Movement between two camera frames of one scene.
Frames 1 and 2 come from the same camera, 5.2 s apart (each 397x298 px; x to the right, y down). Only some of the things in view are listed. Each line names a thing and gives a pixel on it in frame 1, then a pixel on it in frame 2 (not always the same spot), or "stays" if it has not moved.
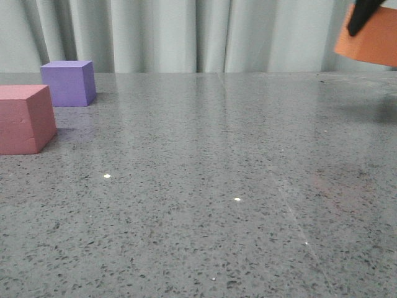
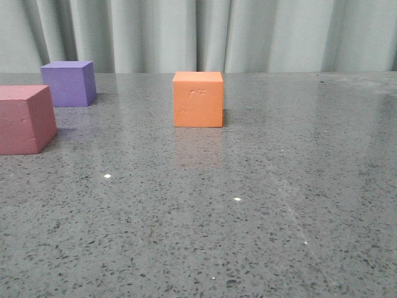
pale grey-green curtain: (178, 36) stays
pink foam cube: (28, 121) stays
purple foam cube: (71, 82) stays
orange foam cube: (376, 41) → (198, 99)
